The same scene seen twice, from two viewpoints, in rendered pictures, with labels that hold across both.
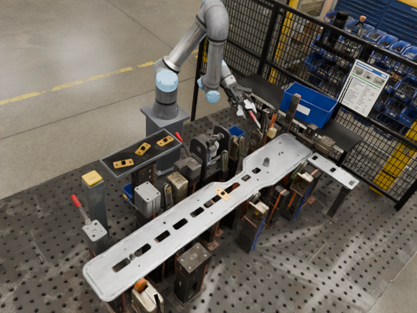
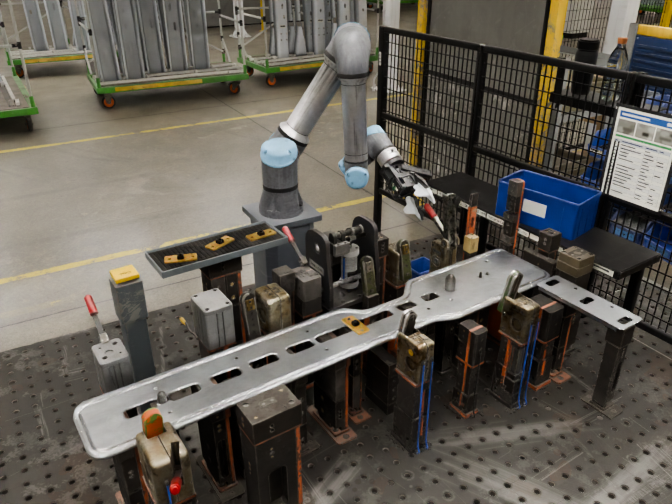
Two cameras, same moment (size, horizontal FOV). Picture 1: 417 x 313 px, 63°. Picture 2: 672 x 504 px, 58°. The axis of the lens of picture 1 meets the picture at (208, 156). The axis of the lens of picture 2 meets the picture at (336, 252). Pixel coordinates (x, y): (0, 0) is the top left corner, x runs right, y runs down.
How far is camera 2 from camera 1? 0.60 m
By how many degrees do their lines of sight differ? 21
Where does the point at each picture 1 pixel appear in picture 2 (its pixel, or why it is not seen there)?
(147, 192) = (211, 300)
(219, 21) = (351, 45)
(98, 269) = (99, 412)
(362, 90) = (640, 161)
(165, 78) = (275, 147)
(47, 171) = not seen: hidden behind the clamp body
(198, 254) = (279, 399)
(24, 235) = (29, 397)
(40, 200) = (70, 353)
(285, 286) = not seen: outside the picture
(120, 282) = (129, 432)
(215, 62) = (353, 114)
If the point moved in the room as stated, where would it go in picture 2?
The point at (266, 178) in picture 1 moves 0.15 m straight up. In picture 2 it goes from (446, 307) to (450, 260)
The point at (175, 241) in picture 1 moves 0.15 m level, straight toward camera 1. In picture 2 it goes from (246, 384) to (222, 430)
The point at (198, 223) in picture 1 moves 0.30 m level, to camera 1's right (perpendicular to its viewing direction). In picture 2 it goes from (297, 362) to (419, 386)
